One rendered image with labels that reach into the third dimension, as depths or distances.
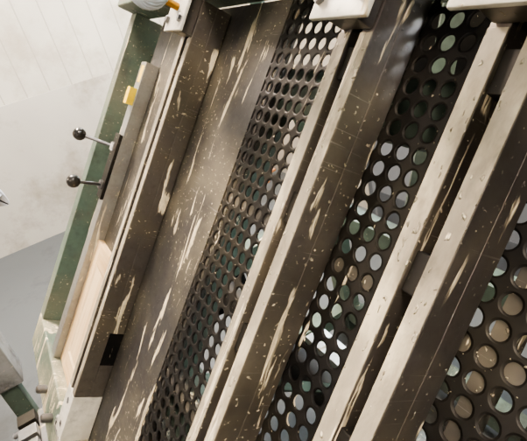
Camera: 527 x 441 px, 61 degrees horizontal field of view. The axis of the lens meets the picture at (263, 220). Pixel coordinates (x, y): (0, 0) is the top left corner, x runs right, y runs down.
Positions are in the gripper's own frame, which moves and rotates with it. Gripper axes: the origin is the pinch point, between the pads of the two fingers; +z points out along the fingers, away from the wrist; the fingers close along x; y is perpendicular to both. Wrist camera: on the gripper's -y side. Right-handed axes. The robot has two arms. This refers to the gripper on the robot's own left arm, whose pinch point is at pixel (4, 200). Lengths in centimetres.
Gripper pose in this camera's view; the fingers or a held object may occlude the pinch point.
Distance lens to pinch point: 147.4
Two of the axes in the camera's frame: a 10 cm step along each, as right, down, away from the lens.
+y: 3.6, 4.8, -8.0
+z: 7.0, 4.3, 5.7
